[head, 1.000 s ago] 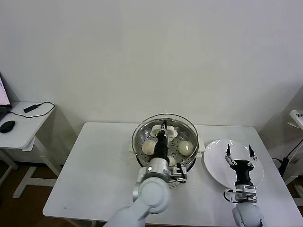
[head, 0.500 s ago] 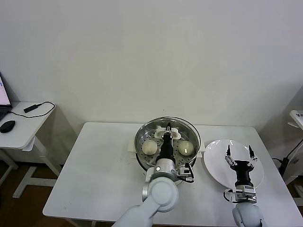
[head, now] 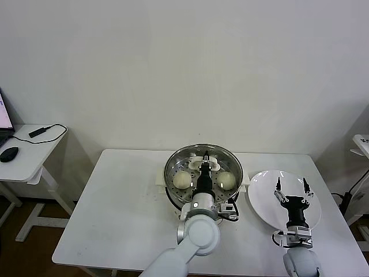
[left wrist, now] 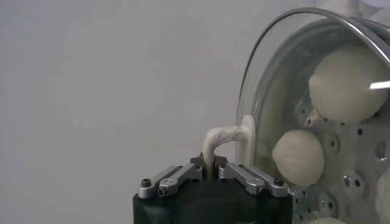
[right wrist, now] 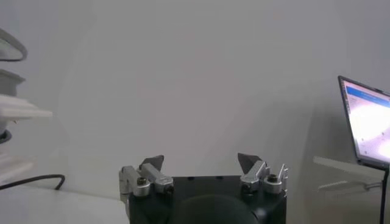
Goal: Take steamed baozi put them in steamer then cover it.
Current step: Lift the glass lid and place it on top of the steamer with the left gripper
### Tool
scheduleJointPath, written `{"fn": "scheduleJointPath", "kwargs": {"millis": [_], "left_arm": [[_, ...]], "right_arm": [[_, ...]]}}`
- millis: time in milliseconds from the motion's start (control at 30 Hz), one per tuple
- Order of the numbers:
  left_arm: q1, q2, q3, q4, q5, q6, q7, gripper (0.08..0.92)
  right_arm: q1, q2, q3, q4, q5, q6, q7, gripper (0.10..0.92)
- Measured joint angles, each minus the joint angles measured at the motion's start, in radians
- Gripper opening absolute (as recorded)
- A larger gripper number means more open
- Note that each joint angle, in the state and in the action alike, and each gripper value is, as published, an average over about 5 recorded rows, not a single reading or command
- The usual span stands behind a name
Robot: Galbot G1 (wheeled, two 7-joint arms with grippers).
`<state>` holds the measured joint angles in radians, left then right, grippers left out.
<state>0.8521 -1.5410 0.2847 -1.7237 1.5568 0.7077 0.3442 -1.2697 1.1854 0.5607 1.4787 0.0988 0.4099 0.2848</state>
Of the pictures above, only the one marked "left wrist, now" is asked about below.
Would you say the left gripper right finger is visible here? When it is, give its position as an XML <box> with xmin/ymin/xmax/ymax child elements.
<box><xmin>213</xmin><ymin>155</ymin><xmax>289</xmax><ymax>198</ymax></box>

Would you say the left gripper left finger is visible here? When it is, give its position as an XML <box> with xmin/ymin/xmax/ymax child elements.
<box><xmin>136</xmin><ymin>153</ymin><xmax>205</xmax><ymax>199</ymax></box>

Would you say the white steamed baozi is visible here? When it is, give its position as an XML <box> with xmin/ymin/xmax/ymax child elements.
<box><xmin>308</xmin><ymin>45</ymin><xmax>390</xmax><ymax>124</ymax></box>
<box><xmin>307</xmin><ymin>216</ymin><xmax>348</xmax><ymax>224</ymax></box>
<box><xmin>374</xmin><ymin>175</ymin><xmax>390</xmax><ymax>217</ymax></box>
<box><xmin>272</xmin><ymin>129</ymin><xmax>325</xmax><ymax>187</ymax></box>

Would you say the glass lid with white handle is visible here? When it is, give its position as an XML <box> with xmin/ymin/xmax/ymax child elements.
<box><xmin>203</xmin><ymin>7</ymin><xmax>390</xmax><ymax>224</ymax></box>

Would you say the perforated steel steamer basket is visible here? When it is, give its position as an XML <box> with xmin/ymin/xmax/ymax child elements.
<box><xmin>254</xmin><ymin>16</ymin><xmax>390</xmax><ymax>224</ymax></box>

